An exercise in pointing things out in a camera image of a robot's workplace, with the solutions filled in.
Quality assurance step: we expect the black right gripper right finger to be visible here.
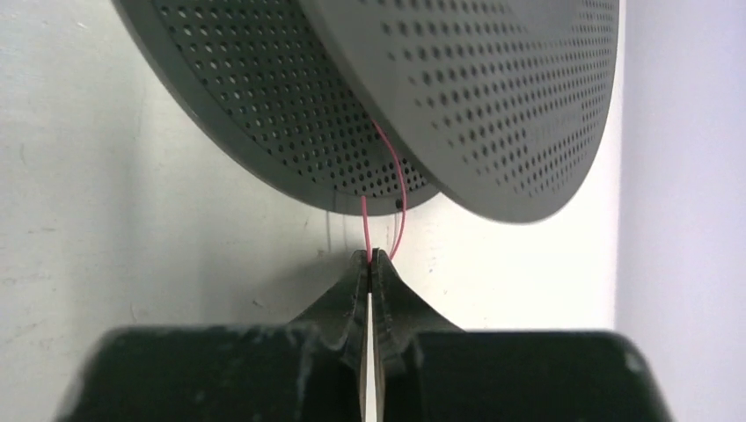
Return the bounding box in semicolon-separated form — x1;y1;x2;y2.
370;249;672;421

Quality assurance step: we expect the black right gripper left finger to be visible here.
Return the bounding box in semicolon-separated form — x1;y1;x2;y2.
55;250;369;421

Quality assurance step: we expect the thin red wire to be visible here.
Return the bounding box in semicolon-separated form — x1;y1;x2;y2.
360;119;408;263

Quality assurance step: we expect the dark grey perforated spool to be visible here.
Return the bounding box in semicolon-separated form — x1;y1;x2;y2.
114;1;620;223

